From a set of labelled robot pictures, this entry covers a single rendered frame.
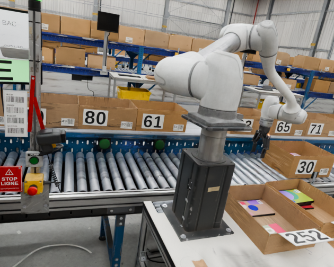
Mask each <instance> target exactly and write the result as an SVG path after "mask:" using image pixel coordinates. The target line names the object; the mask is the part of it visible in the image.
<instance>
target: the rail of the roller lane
mask: <svg viewBox="0 0 334 267"><path fill-rule="evenodd" d="M309 184H311V183H309ZM311 185H312V186H314V187H316V188H317V189H319V190H321V191H322V192H324V193H326V194H334V182H315V183H313V184H311ZM174 192H175V188H171V189H145V190H119V191H93V192H67V193H50V194H49V211H63V210H80V209H97V208H114V207H131V206H142V205H143V202H144V201H151V202H157V201H170V200H173V198H174ZM11 213H21V195H20V194H15V195H0V215H2V214H11Z"/></svg>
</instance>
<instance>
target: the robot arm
mask: <svg viewBox="0 0 334 267"><path fill-rule="evenodd" d="M248 49H251V50H256V51H258V52H259V56H260V59H261V63H262V67H263V71H264V72H265V75H266V76H267V78H268V79H269V81H270V82H271V83H272V84H273V86H274V87H275V88H276V89H277V90H278V91H279V92H280V94H281V95H282V96H283V97H284V98H285V100H286V104H284V105H281V104H279V98H278V97H275V96H268V97H266V98H265V100H264V103H263V105H262V108H261V117H260V121H259V124H260V126H259V130H256V133H255V134H254V136H253V138H252V142H253V145H252V150H251V152H255V151H256V147H257V141H258V140H259V139H260V138H262V141H263V149H262V152H261V155H260V158H264V157H265V153H266V150H269V144H270V136H269V135H268V132H269V131H270V127H272V125H273V121H274V119H278V120H281V121H283V122H287V123H291V124H302V123H304V122H305V120H306V118H307V112H306V111H304V110H303V109H301V108H300V106H299V104H297V103H296V98H295V96H294V94H293V93H292V92H291V90H290V89H289V88H288V87H287V85H286V84H285V83H284V81H283V80H282V79H281V78H280V76H279V75H278V74H277V72H276V70H275V61H276V56H277V51H278V32H277V28H276V26H275V24H274V22H273V21H271V20H264V21H261V22H260V23H258V25H252V24H243V23H238V24H230V25H227V26H225V27H223V28H222V30H221V32H220V34H219V39H218V40H217V41H215V42H213V43H212V44H210V45H209V46H207V47H206V48H204V49H202V50H201V51H199V52H194V51H190V52H186V53H183V54H180V55H176V56H173V57H166V58H164V59H162V60H161V61H160V62H159V63H158V64H157V65H156V67H155V71H154V78H155V80H156V82H157V84H158V86H159V87H160V88H162V89H163V90H165V91H167V92H169V93H172V94H176V95H180V96H186V97H194V98H196V99H198V100H200V102H199V108H198V111H197V112H188V116H189V117H192V118H194V119H196V120H198V121H200V122H202V123H204V124H205V125H207V126H210V127H215V126H238V127H246V124H247V123H246V122H244V121H241V120H242V119H243V117H244V116H243V114H240V113H237V109H238V105H239V101H240V97H241V92H242V86H243V66H242V61H241V59H240V57H239V55H237V54H232V53H234V52H239V51H244V50H248Z"/></svg>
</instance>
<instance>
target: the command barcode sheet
mask: <svg viewBox="0 0 334 267"><path fill-rule="evenodd" d="M27 97H30V93H27V91H14V90H3V100H4V124H5V137H28V103H27Z"/></svg>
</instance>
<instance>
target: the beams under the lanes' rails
mask: <svg viewBox="0 0 334 267"><path fill-rule="evenodd" d="M84 164H85V168H87V162H84ZM95 165H96V168H98V163H97V162H95ZM106 166H107V168H109V166H108V162H106ZM62 169H65V162H63V164H62ZM74 169H76V162H74ZM328 195H329V196H331V197H333V198H334V194H328ZM142 211H143V206H131V207H114V208H97V209H80V210H63V211H50V212H45V213H29V214H21V213H11V214H2V215H0V222H3V221H18V220H33V219H48V218H64V217H79V216H94V215H111V214H120V213H134V212H142Z"/></svg>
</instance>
